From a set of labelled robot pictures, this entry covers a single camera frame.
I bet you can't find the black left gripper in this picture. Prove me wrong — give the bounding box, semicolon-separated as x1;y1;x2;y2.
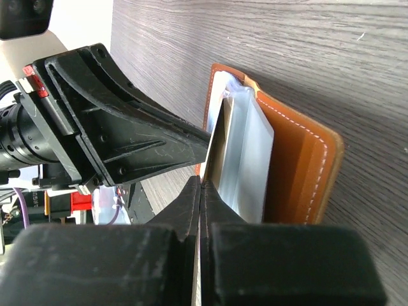
1;43;210;194

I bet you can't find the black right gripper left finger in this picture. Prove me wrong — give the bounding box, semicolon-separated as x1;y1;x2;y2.
1;177;201;305

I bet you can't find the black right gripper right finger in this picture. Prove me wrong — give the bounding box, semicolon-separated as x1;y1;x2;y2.
200;181;388;305

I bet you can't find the pale gold credit card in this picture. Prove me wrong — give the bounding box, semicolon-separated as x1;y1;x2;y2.
200;98;231;305

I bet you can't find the brown leather card holder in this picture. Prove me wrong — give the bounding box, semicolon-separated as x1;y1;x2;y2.
208;63;344;224

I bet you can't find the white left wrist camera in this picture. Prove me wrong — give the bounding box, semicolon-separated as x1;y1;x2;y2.
1;0;68;81

